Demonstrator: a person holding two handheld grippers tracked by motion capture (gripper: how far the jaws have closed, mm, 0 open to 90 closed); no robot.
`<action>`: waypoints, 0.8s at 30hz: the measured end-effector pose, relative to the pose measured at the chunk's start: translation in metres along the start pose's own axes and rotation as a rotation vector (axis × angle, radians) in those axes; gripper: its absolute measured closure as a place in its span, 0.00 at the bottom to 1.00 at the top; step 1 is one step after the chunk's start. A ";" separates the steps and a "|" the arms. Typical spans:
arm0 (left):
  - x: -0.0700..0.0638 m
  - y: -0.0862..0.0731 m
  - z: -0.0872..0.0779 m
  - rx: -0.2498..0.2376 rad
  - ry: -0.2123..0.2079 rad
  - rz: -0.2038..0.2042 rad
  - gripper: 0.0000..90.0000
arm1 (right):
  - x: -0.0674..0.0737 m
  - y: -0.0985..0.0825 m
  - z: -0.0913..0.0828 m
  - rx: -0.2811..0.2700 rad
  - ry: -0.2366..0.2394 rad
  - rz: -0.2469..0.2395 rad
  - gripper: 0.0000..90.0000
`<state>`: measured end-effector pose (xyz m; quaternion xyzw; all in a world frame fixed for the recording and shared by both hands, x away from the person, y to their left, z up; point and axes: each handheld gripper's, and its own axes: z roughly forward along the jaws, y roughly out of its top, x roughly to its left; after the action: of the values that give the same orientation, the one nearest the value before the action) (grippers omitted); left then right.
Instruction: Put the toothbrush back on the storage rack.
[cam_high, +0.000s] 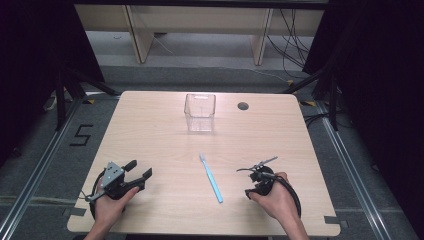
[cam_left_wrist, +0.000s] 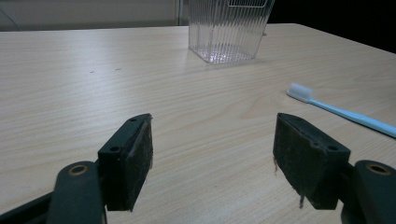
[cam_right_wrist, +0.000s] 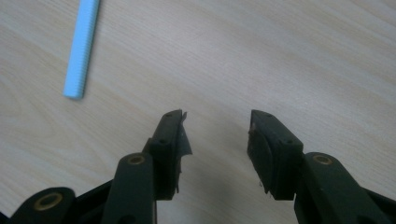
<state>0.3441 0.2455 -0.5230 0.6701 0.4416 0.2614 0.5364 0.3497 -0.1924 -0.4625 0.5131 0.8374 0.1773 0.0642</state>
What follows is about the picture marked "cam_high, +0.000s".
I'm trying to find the light wooden desk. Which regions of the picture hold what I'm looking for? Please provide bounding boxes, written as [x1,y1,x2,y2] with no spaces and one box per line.
[74,3,326,66]

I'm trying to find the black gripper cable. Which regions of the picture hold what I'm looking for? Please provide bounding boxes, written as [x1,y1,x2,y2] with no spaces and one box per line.
[89,170,107,221]
[261,171,303,219]

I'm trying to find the person's left hand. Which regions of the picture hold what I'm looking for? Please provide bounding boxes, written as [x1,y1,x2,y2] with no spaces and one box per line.
[93,186,140,232]

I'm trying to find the metal floor rail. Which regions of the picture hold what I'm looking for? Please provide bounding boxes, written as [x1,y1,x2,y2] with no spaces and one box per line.
[0,96,85,240]
[314,99,392,240]

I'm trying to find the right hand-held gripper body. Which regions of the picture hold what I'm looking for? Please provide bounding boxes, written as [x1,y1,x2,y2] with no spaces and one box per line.
[236,156,279,198]

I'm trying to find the person's right hand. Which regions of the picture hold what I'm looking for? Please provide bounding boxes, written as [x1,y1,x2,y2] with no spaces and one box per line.
[248,171,300,224]

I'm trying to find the bundle of black cables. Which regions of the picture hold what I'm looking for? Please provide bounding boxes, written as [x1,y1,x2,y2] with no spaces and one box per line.
[265,8,316,80]

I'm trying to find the blue toothbrush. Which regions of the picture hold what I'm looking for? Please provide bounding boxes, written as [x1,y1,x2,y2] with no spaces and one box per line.
[198,152,224,204]

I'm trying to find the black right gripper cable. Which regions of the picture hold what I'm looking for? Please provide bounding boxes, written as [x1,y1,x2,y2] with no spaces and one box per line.
[261,171,303,219]

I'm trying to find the black metal stand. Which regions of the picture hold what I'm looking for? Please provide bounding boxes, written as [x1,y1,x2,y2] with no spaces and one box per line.
[54,65,122,132]
[280,65,340,132]

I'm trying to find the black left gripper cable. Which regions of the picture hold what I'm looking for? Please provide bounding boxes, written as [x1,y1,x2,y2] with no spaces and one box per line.
[89,170,107,221]

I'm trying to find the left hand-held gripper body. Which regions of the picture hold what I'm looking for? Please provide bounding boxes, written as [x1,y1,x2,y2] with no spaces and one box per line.
[81,161,148,203]

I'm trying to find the dark curtain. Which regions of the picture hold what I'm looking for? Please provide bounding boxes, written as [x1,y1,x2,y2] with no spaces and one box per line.
[302,0,424,239]
[0,0,107,168]

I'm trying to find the clear plastic cup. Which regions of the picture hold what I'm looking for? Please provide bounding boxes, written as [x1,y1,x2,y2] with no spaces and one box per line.
[183,93,217,134]

